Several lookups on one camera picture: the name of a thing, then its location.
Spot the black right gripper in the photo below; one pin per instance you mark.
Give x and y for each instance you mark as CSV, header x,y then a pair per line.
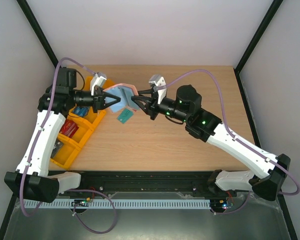
x,y
152,106

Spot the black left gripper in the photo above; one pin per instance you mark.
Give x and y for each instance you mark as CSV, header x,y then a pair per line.
x,y
99,96

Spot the pink card holder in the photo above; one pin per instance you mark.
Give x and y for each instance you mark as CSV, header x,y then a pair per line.
x,y
125,92

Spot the teal credit card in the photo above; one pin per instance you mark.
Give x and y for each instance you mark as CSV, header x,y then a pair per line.
x,y
125,115

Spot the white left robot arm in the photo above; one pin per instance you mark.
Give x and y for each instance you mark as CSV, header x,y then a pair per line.
x,y
31,179

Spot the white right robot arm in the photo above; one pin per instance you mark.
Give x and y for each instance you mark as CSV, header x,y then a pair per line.
x,y
266,172

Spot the blue card stack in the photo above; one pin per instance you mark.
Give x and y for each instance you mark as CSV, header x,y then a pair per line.
x,y
81,111

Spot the red card stack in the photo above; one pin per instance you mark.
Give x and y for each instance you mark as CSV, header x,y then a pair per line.
x,y
69,128

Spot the black card stack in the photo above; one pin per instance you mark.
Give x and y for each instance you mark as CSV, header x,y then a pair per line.
x,y
57,146

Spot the yellow bin top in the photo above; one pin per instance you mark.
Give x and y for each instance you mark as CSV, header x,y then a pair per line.
x,y
108,83

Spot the yellow bin bottom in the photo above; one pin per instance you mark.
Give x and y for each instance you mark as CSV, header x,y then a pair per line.
x,y
67,154

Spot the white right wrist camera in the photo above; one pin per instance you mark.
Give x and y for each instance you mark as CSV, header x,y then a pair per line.
x,y
158,84

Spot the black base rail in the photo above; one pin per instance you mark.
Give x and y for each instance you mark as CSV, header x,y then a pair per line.
x,y
194,183

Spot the grey slotted cable duct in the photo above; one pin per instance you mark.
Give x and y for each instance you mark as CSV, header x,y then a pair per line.
x,y
125,204

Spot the black left frame post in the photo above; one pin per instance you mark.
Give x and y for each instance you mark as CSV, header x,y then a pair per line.
x,y
33,22

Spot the black frame post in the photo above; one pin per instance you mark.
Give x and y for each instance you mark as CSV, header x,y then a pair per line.
x,y
33,22
265,22

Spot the black right frame post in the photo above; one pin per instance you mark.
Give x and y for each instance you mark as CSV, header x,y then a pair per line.
x,y
265,22

